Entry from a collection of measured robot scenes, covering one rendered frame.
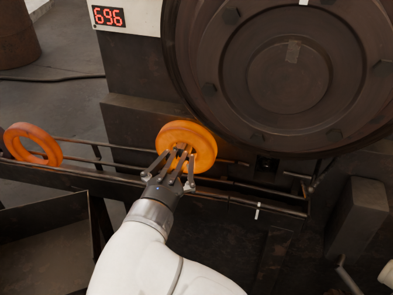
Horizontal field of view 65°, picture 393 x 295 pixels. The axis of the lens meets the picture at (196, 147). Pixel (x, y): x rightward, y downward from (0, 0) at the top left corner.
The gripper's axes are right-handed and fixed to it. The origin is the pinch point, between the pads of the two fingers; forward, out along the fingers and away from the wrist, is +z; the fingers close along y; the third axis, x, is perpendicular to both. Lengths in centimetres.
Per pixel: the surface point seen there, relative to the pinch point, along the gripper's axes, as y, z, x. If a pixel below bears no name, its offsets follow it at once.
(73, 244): -25.0, -22.5, -22.9
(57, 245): -29.4, -23.7, -23.2
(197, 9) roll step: 4.8, -4.5, 34.1
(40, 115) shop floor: -147, 89, -88
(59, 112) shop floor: -135, 96, -89
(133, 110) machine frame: -17.1, 6.9, 1.9
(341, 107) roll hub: 29.1, -9.7, 23.5
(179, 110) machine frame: -4.6, 9.5, 2.4
